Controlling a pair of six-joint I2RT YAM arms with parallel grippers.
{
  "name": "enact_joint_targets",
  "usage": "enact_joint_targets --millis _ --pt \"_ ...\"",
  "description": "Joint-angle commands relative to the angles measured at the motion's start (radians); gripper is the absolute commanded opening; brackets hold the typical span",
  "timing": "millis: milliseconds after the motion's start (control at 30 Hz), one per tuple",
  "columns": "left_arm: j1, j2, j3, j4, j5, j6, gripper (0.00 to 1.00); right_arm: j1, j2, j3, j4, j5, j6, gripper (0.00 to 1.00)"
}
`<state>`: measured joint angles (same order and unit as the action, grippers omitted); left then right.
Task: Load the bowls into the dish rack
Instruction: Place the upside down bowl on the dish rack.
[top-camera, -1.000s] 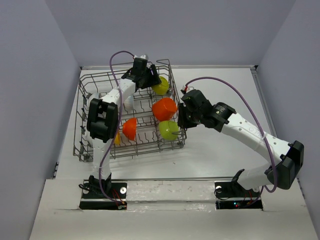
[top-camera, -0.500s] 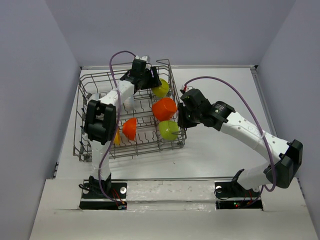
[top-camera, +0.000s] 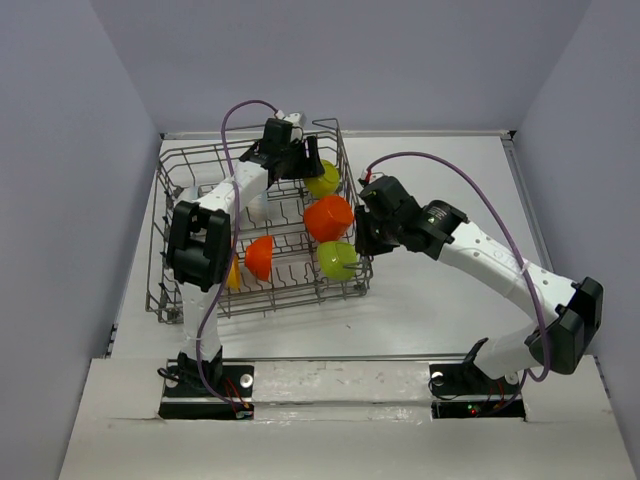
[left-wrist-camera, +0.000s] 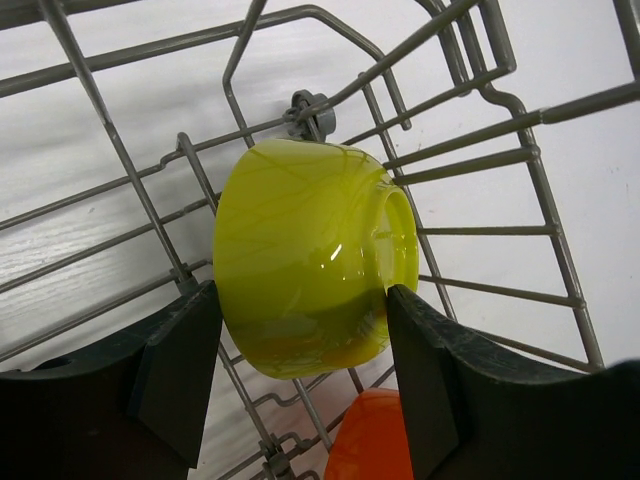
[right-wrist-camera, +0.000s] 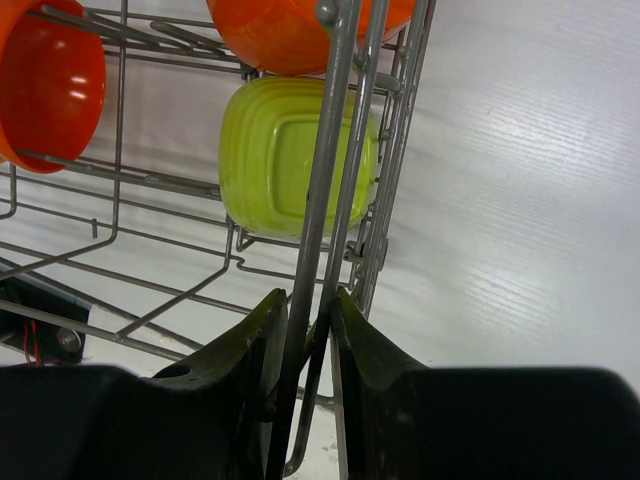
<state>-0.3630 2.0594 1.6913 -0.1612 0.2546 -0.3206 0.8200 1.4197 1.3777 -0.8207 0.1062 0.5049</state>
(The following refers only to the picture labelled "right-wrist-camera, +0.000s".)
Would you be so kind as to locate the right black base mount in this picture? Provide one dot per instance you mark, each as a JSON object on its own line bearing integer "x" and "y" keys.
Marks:
{"x": 44, "y": 342}

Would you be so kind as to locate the white square bowl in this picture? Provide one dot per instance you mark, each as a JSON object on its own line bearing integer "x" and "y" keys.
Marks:
{"x": 266, "y": 153}

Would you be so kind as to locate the grey wire dish rack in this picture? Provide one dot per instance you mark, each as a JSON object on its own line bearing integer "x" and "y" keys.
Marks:
{"x": 165, "y": 268}

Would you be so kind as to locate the orange square plastic bowl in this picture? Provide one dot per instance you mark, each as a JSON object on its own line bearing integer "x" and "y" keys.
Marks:
{"x": 290, "y": 38}

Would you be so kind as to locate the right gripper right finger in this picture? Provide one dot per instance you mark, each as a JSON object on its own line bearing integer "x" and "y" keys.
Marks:
{"x": 405, "y": 420}

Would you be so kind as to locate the orange round plastic bowl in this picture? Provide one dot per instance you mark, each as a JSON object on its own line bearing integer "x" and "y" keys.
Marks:
{"x": 53, "y": 84}

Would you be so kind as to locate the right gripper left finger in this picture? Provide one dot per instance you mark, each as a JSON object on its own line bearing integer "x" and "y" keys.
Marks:
{"x": 207, "y": 416}

